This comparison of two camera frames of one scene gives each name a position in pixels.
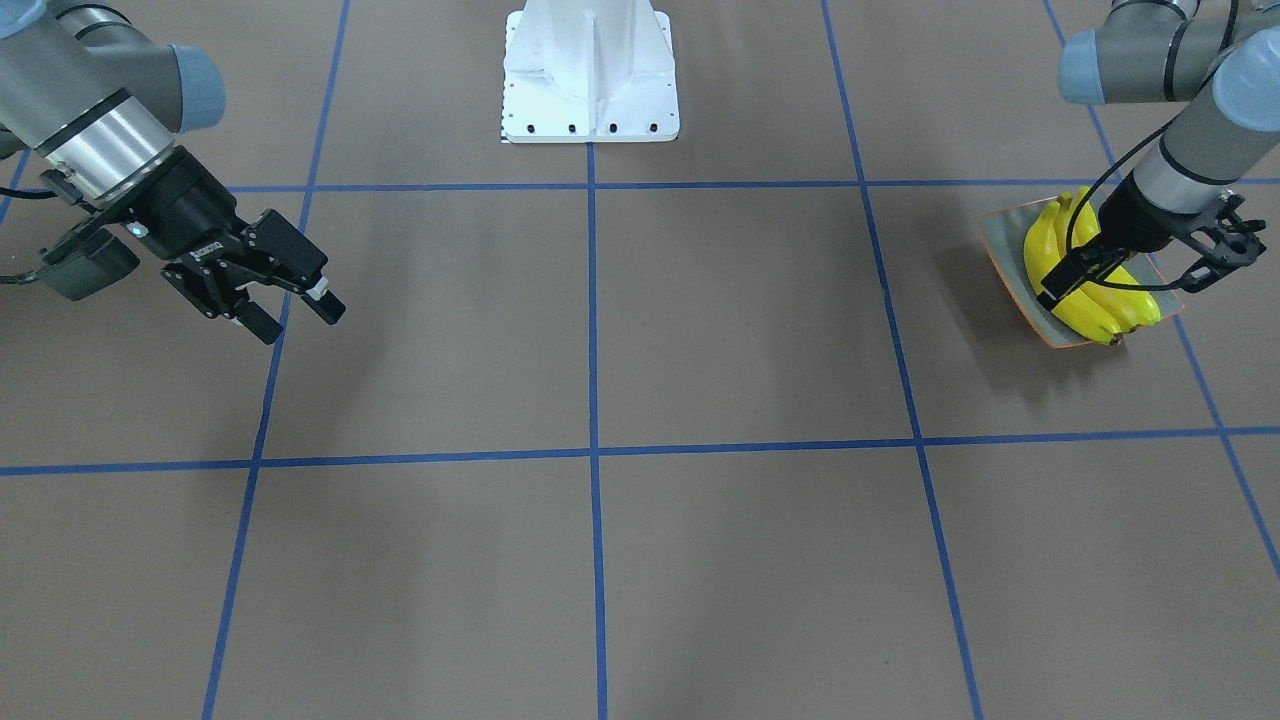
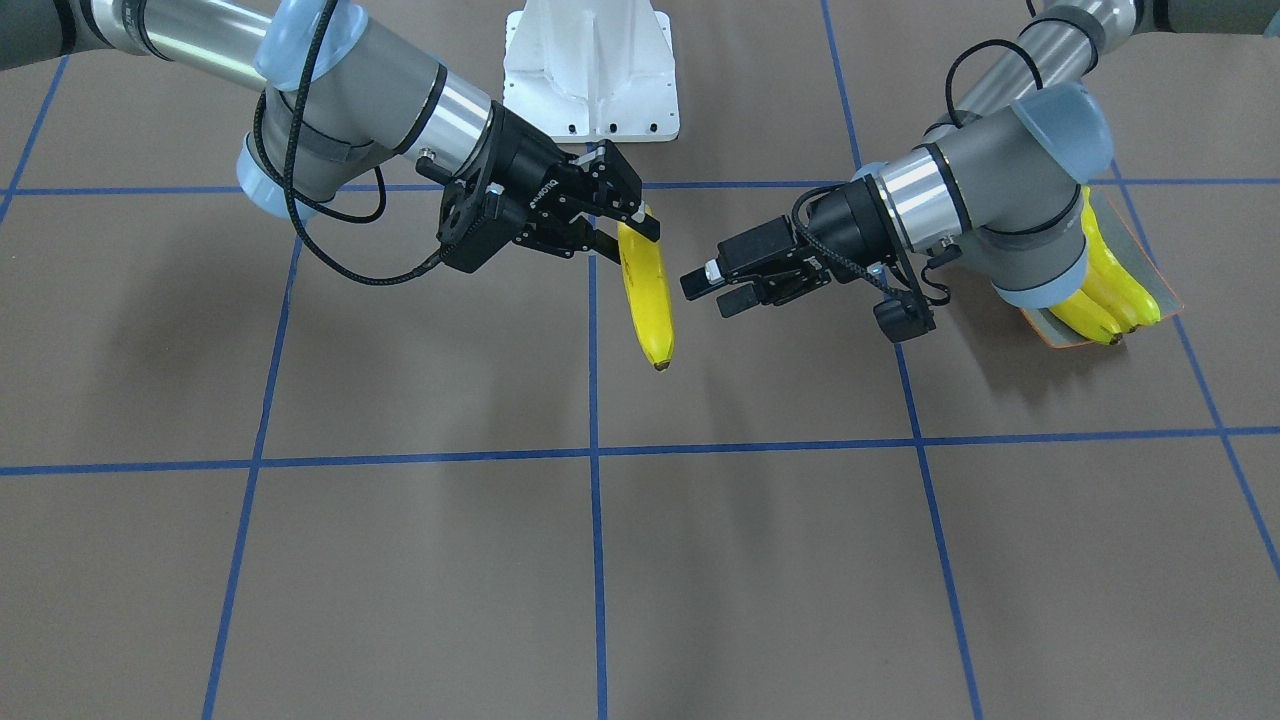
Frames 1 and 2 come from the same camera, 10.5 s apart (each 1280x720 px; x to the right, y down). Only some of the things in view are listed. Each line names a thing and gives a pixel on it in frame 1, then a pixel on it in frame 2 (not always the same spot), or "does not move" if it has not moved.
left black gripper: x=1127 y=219 → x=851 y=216
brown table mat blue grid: x=744 y=425 does not move
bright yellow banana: x=1088 y=226 does not move
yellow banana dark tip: x=1097 y=293 does not move
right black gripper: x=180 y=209 → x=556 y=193
